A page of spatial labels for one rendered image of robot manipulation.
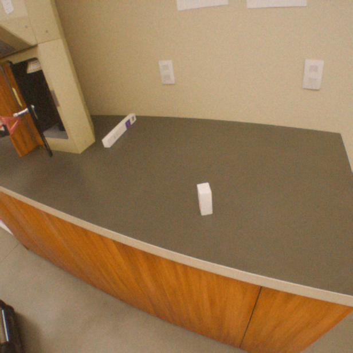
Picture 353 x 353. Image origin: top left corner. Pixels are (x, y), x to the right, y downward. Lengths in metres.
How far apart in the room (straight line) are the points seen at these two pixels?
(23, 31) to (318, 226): 1.06
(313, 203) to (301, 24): 0.63
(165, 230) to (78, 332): 1.18
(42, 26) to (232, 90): 0.79
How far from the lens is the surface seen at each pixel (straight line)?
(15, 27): 0.92
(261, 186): 0.68
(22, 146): 1.31
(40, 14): 0.99
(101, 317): 1.60
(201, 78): 1.07
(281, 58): 0.99
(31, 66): 1.07
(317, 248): 0.57
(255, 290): 0.63
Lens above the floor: 1.38
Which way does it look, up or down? 37 degrees down
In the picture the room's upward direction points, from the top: 10 degrees counter-clockwise
